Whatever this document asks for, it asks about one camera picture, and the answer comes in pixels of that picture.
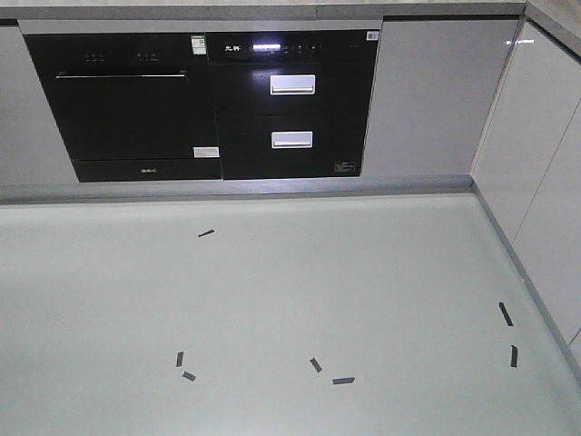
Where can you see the grey cabinet door panel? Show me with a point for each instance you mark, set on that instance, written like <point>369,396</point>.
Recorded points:
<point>434,84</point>

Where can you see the black built-in dishwasher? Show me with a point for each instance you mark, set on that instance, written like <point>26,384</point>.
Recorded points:
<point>130,107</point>

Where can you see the black disinfection cabinet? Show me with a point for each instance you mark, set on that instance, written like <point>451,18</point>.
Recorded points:
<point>241,64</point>

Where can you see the silver drawer handle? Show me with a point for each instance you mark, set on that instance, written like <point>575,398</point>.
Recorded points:
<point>293,84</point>
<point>291,140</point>

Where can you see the upper silver drawer handle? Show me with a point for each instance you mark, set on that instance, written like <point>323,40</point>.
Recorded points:
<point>293,84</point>

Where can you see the lower silver drawer handle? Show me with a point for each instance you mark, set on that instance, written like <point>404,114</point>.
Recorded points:
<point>291,140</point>

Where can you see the black tape strip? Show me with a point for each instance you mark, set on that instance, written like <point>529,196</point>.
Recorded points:
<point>315,365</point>
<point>179,359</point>
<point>211,231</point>
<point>189,376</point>
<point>343,380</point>

